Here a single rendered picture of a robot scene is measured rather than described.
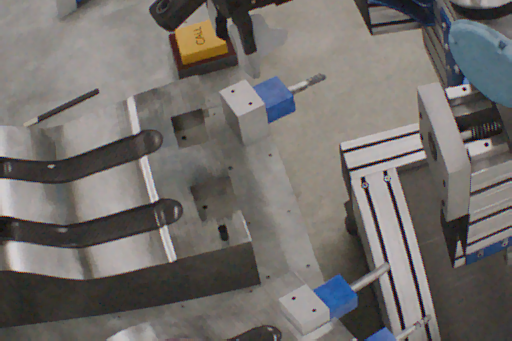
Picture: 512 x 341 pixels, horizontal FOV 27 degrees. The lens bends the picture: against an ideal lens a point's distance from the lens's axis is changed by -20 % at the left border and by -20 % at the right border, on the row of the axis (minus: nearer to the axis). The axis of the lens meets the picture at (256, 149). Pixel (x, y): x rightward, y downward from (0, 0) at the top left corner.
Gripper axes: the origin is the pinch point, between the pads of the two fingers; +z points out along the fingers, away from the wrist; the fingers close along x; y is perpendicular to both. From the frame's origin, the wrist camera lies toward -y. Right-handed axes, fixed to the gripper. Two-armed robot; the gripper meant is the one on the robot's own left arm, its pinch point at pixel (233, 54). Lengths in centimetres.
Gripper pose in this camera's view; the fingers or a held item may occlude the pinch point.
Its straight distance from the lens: 150.7
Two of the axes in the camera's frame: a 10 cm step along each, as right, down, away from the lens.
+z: 1.1, 6.4, 7.6
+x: -4.6, -6.4, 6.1
